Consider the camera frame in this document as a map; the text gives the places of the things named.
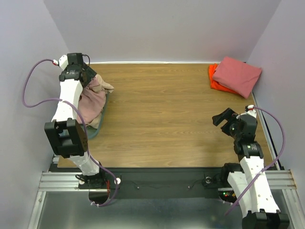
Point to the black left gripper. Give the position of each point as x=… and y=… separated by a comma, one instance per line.
x=90, y=74

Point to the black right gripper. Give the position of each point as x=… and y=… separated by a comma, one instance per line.
x=228, y=121

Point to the beige t shirt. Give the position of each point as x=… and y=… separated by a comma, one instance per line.
x=102, y=83

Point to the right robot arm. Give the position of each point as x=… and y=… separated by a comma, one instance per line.
x=247, y=178

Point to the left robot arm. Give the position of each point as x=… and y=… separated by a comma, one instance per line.
x=66, y=136

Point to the folded orange t shirt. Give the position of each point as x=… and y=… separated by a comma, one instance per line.
x=214, y=84

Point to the pink crumpled t shirt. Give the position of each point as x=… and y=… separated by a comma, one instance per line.
x=91, y=103

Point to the folded pink t shirt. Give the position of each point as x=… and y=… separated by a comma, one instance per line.
x=237, y=75

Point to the teal plastic basket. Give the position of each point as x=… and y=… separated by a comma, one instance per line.
x=93, y=132

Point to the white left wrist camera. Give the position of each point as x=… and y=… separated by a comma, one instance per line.
x=62, y=62

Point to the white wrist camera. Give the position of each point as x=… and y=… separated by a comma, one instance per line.
x=62, y=62
x=249, y=110

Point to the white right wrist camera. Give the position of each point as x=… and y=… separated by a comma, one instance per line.
x=249, y=110

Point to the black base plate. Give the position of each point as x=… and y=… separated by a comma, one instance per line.
x=157, y=183

